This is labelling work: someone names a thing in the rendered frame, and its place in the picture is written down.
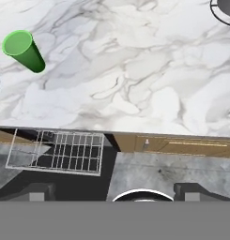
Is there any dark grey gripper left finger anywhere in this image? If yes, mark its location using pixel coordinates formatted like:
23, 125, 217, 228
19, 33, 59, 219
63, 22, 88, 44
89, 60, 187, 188
0, 182, 56, 203

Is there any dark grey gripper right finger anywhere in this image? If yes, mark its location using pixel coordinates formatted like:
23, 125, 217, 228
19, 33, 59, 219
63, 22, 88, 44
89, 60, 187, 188
174, 182, 230, 203

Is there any green cup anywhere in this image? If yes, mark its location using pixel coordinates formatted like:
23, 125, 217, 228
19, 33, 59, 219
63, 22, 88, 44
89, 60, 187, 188
1, 29, 47, 74

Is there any wooden cupboard front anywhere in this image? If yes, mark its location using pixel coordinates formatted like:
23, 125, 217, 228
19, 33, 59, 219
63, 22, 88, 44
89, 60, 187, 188
0, 127, 37, 145
114, 133, 230, 159

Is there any white-rimmed round object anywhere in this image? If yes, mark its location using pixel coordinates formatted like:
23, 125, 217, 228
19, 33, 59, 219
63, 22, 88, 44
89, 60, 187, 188
111, 187, 176, 203

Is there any round grey black-rimmed object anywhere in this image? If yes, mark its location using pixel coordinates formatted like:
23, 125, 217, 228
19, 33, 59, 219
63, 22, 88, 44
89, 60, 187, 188
208, 0, 230, 27

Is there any white wire dishwasher rack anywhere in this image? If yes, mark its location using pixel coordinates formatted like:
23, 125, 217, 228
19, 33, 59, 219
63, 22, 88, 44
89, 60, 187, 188
5, 127, 106, 177

